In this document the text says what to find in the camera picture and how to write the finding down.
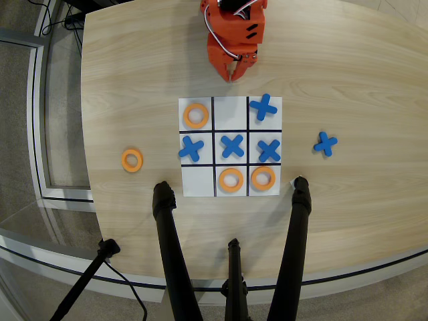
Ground thick black tripod leg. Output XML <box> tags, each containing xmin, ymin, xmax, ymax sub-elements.
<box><xmin>152</xmin><ymin>181</ymin><xmax>205</xmax><ymax>321</ymax></box>
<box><xmin>265</xmin><ymin>176</ymin><xmax>312</xmax><ymax>321</ymax></box>

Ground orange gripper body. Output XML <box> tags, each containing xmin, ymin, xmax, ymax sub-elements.
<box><xmin>206</xmin><ymin>12</ymin><xmax>267</xmax><ymax>67</ymax></box>

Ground black floor cables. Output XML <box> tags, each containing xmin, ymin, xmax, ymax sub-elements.
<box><xmin>39</xmin><ymin>0</ymin><xmax>84</xmax><ymax>47</ymax></box>

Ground black equipment base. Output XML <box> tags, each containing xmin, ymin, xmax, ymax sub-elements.
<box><xmin>63</xmin><ymin>0</ymin><xmax>134</xmax><ymax>7</ymax></box>

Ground thin black stand leg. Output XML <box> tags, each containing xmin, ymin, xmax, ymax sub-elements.
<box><xmin>48</xmin><ymin>238</ymin><xmax>121</xmax><ymax>321</ymax></box>

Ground black tripod centre column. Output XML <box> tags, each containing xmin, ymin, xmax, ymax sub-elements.
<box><xmin>220</xmin><ymin>237</ymin><xmax>250</xmax><ymax>321</ymax></box>

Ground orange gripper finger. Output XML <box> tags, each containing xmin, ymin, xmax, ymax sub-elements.
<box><xmin>213</xmin><ymin>61</ymin><xmax>234</xmax><ymax>83</ymax></box>
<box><xmin>231</xmin><ymin>52</ymin><xmax>259</xmax><ymax>83</ymax></box>

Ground grey metal frame rail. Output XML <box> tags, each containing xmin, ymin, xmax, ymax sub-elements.
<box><xmin>0</xmin><ymin>28</ymin><xmax>98</xmax><ymax>212</ymax></box>

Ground orange foam ring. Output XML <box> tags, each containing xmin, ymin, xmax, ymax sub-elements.
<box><xmin>218</xmin><ymin>167</ymin><xmax>245</xmax><ymax>194</ymax></box>
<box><xmin>120</xmin><ymin>148</ymin><xmax>144</xmax><ymax>173</ymax></box>
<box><xmin>250</xmin><ymin>166</ymin><xmax>277</xmax><ymax>192</ymax></box>
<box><xmin>183</xmin><ymin>102</ymin><xmax>210</xmax><ymax>129</ymax></box>

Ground blue foam cross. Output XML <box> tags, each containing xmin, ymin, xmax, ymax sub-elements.
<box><xmin>178</xmin><ymin>135</ymin><xmax>205</xmax><ymax>163</ymax></box>
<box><xmin>313</xmin><ymin>131</ymin><xmax>338</xmax><ymax>158</ymax></box>
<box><xmin>257</xmin><ymin>138</ymin><xmax>282</xmax><ymax>164</ymax></box>
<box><xmin>220</xmin><ymin>134</ymin><xmax>245</xmax><ymax>158</ymax></box>
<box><xmin>249</xmin><ymin>93</ymin><xmax>278</xmax><ymax>122</ymax></box>

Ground black cable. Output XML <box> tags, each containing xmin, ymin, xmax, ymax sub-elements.
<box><xmin>103</xmin><ymin>260</ymin><xmax>148</xmax><ymax>321</ymax></box>

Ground white tic-tac-toe board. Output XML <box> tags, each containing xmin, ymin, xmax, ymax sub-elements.
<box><xmin>178</xmin><ymin>96</ymin><xmax>284</xmax><ymax>198</ymax></box>

